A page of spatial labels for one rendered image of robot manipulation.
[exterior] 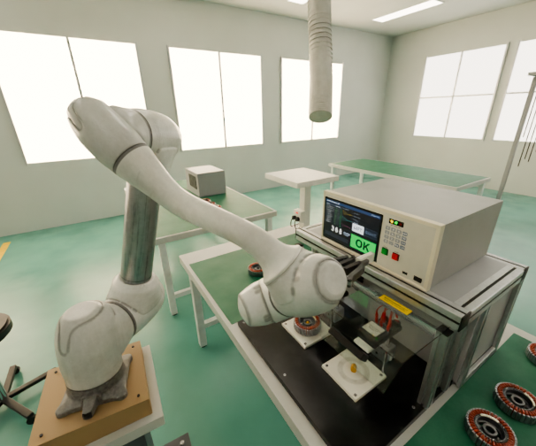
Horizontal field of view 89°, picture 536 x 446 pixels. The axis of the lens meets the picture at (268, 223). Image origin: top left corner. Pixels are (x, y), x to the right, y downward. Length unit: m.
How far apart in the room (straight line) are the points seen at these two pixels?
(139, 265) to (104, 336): 0.22
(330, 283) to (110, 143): 0.54
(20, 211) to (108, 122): 4.72
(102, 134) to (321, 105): 1.54
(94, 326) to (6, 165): 4.47
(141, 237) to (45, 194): 4.40
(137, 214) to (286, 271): 0.56
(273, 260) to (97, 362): 0.65
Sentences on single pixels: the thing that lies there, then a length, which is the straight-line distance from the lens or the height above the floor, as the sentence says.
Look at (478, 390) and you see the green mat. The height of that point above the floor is 0.75.
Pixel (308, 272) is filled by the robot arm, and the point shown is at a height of 1.35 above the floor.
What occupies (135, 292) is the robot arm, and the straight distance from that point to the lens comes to 1.03.
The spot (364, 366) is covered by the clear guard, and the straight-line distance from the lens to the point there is 0.78.
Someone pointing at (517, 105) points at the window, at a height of 1.63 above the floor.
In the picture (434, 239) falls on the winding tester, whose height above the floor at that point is 1.28.
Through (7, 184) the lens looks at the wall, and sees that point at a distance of 5.33.
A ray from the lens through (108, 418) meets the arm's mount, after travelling 1.04.
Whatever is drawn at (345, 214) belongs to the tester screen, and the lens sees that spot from 1.02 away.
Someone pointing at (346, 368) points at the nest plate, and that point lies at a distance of 1.09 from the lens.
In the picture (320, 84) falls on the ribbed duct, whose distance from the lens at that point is 2.09.
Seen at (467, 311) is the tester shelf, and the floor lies 1.11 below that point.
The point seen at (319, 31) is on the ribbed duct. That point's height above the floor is 2.10.
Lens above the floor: 1.60
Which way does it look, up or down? 22 degrees down
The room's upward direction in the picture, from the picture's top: 1 degrees counter-clockwise
